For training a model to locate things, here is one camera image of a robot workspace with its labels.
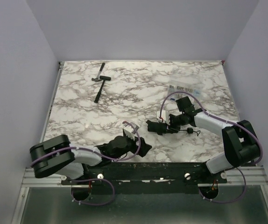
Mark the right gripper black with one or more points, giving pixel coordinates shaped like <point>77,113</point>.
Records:
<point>164,127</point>

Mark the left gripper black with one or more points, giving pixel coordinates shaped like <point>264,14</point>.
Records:
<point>138,144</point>

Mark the black folding umbrella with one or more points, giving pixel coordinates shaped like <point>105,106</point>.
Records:
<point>163,128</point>

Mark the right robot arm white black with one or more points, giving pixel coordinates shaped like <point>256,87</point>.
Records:
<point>240,146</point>

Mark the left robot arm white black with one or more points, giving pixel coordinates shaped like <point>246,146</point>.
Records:
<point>57,155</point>

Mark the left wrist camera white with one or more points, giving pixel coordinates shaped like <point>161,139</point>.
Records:
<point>129,130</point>

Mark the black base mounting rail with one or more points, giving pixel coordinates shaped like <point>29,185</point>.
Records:
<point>142,178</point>

